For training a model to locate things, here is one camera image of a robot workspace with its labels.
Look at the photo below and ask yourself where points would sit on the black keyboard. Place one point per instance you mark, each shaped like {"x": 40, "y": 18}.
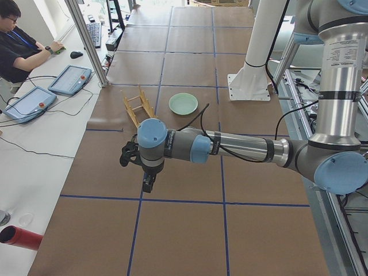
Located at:
{"x": 94, "y": 29}

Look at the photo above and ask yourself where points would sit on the blue teach pendant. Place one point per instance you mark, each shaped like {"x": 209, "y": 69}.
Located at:
{"x": 70, "y": 80}
{"x": 31, "y": 105}

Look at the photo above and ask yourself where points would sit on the mint green plate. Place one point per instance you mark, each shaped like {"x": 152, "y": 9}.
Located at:
{"x": 183, "y": 104}

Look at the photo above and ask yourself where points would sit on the aluminium frame post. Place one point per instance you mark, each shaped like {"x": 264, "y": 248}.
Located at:
{"x": 79, "y": 21}

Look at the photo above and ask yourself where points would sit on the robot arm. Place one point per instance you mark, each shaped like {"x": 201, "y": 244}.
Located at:
{"x": 331, "y": 157}

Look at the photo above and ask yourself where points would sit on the red cylinder bottle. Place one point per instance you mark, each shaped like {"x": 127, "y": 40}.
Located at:
{"x": 20, "y": 237}

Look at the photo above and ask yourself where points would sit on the black computer mouse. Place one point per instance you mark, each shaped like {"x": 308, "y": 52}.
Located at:
{"x": 76, "y": 54}

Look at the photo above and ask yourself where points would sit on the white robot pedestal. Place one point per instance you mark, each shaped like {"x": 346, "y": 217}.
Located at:
{"x": 250, "y": 83}

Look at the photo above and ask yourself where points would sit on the wooden dish rack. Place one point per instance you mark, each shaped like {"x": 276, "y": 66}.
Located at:
{"x": 138, "y": 107}

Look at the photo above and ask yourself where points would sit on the seated person black shirt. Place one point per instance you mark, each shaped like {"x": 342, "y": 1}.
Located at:
{"x": 20, "y": 53}

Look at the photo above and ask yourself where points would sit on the far blue teach pendant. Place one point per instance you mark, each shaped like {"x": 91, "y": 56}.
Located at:
{"x": 70, "y": 80}

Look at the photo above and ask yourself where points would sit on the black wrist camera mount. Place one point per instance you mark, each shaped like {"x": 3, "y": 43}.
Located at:
{"x": 130, "y": 153}

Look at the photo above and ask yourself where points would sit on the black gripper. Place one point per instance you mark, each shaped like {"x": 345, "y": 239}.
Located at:
{"x": 151, "y": 171}

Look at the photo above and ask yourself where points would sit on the near blue teach pendant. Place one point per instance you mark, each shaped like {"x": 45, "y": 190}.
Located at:
{"x": 31, "y": 105}

